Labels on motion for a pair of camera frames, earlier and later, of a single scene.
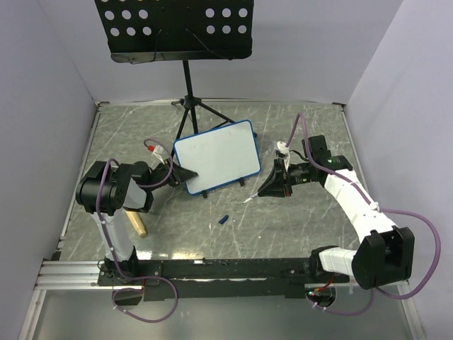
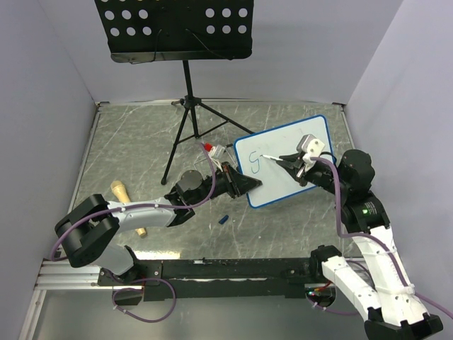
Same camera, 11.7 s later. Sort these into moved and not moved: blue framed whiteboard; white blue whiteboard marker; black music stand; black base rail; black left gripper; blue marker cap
Moved: white blue whiteboard marker; blue framed whiteboard; black left gripper
Not moved: blue marker cap; black music stand; black base rail
